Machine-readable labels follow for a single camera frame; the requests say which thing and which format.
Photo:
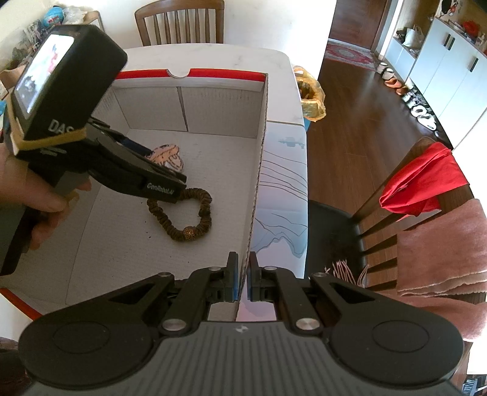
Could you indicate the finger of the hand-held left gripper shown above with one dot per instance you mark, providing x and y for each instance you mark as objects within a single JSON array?
[
  {"x": 133, "y": 146},
  {"x": 152, "y": 179}
]

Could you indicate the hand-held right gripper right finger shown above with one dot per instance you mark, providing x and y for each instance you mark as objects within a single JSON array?
[{"x": 251, "y": 280}]

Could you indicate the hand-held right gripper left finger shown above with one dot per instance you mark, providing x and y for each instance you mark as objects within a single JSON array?
[{"x": 234, "y": 278}]

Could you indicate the pink cartoon figure patch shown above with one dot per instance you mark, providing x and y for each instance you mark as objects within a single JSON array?
[{"x": 171, "y": 158}]

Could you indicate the white cardboard box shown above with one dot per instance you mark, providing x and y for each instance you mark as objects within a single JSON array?
[{"x": 114, "y": 236}]

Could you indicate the person's left hand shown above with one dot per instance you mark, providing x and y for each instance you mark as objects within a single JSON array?
[{"x": 34, "y": 190}]

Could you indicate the assorted small toys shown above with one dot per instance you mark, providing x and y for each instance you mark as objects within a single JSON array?
[{"x": 32, "y": 38}]

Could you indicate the clear plastic bag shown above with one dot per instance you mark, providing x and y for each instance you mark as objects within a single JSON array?
[{"x": 74, "y": 13}]

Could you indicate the small globe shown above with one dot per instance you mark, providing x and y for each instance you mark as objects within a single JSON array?
[{"x": 52, "y": 16}]

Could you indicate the wooden box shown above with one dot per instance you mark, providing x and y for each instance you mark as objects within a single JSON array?
[{"x": 5, "y": 82}]

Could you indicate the wooden slatted chair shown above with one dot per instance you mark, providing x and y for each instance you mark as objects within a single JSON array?
[{"x": 152, "y": 15}]

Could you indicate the wooden chair with black seat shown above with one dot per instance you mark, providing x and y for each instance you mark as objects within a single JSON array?
[{"x": 342, "y": 236}]

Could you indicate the printed table mat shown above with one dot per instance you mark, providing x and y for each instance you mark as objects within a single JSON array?
[{"x": 283, "y": 171}]

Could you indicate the blue trash bin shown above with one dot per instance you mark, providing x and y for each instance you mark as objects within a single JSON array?
[{"x": 306, "y": 122}]

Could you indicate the yellow plastic bag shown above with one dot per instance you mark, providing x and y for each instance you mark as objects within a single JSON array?
[{"x": 314, "y": 108}]

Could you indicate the pink fringed scarf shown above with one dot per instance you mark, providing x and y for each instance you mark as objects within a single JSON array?
[{"x": 437, "y": 247}]

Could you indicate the red cloth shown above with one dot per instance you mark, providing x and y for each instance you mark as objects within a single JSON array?
[{"x": 418, "y": 179}]

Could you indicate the red patterned rug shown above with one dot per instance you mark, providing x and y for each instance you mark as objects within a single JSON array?
[{"x": 350, "y": 53}]

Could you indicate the dark cloth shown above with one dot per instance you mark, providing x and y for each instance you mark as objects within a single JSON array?
[{"x": 9, "y": 365}]

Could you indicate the row of shoes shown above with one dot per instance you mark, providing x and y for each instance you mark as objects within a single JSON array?
[{"x": 414, "y": 106}]

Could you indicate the wooden door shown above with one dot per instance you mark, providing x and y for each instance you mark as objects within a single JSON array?
[{"x": 354, "y": 19}]

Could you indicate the white cabinet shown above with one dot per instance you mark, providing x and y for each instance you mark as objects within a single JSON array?
[{"x": 449, "y": 76}]

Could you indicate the white handbag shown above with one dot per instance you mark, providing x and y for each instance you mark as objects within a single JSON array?
[{"x": 413, "y": 38}]

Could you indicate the red ornament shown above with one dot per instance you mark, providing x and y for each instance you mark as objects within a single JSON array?
[{"x": 471, "y": 28}]

